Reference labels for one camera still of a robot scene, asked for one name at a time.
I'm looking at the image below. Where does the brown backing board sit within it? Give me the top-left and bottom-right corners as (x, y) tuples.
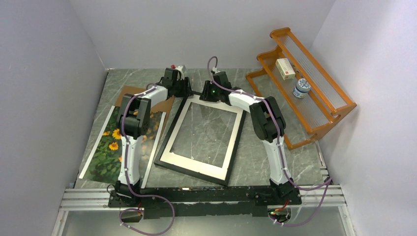
(114, 86), (174, 134)

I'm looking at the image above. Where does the black picture frame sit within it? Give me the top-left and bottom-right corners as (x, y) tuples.
(153, 91), (247, 187)

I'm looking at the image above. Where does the white mat board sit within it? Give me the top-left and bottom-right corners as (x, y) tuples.
(159, 96), (244, 182)

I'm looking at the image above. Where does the sunflower photo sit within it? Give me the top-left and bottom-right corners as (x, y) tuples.
(80, 106), (166, 183)

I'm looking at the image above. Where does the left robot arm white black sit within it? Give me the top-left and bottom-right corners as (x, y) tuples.
(115, 65), (193, 207)

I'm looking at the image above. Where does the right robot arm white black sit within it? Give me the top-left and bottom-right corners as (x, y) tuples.
(200, 70), (294, 204)

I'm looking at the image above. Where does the white red carton box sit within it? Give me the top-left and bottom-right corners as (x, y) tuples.
(275, 58), (296, 80)

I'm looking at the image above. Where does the blue white ceramic jar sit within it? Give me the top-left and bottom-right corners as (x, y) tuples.
(293, 78), (311, 98)

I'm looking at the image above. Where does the orange wooden rack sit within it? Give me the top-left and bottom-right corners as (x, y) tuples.
(246, 28), (357, 149)

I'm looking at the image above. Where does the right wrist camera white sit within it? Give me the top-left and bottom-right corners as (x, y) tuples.
(210, 67), (220, 75)

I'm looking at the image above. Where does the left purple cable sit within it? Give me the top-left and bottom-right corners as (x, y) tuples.
(119, 83), (177, 235)

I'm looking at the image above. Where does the purple cable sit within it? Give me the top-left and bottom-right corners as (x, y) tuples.
(207, 56), (333, 228)
(119, 83), (177, 235)

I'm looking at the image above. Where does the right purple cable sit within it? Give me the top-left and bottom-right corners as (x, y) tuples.
(207, 56), (333, 228)

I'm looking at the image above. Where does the aluminium rail profile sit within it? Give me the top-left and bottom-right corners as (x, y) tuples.
(60, 185), (347, 211)

